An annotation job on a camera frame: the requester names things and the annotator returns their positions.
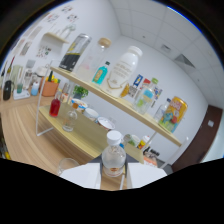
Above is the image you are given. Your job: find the clear bottle with red label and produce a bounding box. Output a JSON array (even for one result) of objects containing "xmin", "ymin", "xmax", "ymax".
[{"xmin": 101, "ymin": 130, "xmax": 127, "ymax": 178}]

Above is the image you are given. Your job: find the silver black soda water can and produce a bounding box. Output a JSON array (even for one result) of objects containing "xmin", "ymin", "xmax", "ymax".
[{"xmin": 58, "ymin": 33, "xmax": 92, "ymax": 73}]

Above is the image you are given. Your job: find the clear glass tumbler with ice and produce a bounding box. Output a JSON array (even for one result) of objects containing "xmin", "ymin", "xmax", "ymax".
[{"xmin": 56, "ymin": 157, "xmax": 80, "ymax": 177}]

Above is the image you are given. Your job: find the green white mug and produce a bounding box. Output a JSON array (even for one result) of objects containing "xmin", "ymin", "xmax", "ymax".
[{"xmin": 128, "ymin": 134, "xmax": 141, "ymax": 148}]

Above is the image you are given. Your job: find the two-tier wooden shelf rack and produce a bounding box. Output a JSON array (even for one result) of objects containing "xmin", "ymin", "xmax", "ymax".
[{"xmin": 35, "ymin": 65, "xmax": 189, "ymax": 168}]

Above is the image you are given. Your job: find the clear bottle with cork stopper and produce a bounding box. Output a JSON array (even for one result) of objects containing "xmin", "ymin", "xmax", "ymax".
[{"xmin": 62, "ymin": 105, "xmax": 78, "ymax": 132}]

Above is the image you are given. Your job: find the small clear water bottle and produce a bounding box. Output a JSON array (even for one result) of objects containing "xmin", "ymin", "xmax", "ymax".
[{"xmin": 153, "ymin": 97, "xmax": 172, "ymax": 124}]

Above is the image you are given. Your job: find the brown wooden door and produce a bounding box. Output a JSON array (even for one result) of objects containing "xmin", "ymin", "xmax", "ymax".
[{"xmin": 171, "ymin": 104, "xmax": 224, "ymax": 173}]

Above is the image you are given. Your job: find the yellow printed drink can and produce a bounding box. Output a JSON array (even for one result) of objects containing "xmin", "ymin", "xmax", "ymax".
[{"xmin": 158, "ymin": 96, "xmax": 188, "ymax": 134}]

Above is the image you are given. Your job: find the white bowl with blue rim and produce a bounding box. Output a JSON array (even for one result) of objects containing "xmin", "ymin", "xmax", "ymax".
[{"xmin": 70, "ymin": 98, "xmax": 88, "ymax": 113}]

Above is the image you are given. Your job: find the red liquid glass bottle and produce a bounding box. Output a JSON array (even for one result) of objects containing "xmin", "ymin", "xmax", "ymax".
[{"xmin": 49, "ymin": 90, "xmax": 63, "ymax": 118}]

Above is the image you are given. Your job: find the clear bottle with green cap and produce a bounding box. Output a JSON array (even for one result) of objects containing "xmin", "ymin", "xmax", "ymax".
[{"xmin": 133, "ymin": 77, "xmax": 159, "ymax": 115}]

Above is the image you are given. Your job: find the green potted plant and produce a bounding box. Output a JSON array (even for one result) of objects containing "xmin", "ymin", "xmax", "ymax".
[{"xmin": 72, "ymin": 85, "xmax": 89, "ymax": 100}]

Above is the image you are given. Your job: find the amber liquid round bottle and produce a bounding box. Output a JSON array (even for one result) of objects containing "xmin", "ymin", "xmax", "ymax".
[{"xmin": 119, "ymin": 83, "xmax": 130, "ymax": 98}]

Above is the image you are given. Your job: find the orange box with fruit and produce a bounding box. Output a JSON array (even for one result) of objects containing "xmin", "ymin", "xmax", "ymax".
[{"xmin": 41, "ymin": 70, "xmax": 61, "ymax": 98}]

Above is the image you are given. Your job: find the small pale blue bottle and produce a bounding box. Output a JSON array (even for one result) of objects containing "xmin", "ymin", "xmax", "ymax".
[{"xmin": 30, "ymin": 81, "xmax": 40, "ymax": 97}]

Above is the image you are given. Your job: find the small teal liquid bottle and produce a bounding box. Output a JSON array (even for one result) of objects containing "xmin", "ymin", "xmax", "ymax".
[{"xmin": 91, "ymin": 60, "xmax": 111, "ymax": 86}]

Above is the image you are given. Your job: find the large white plastic bottle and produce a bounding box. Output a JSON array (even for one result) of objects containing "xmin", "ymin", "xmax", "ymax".
[{"xmin": 99, "ymin": 45, "xmax": 144, "ymax": 99}]

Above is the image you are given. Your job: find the tall glass jar wooden lid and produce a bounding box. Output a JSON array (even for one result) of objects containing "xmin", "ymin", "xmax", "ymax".
[{"xmin": 77, "ymin": 37, "xmax": 113, "ymax": 83}]

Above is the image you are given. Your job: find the blue wall poster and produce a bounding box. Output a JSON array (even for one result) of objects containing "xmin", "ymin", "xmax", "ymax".
[{"xmin": 133, "ymin": 73, "xmax": 144, "ymax": 88}]

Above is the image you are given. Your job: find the wooden wall shelf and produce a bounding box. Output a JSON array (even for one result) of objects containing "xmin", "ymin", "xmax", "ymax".
[{"xmin": 44, "ymin": 31, "xmax": 70, "ymax": 44}]

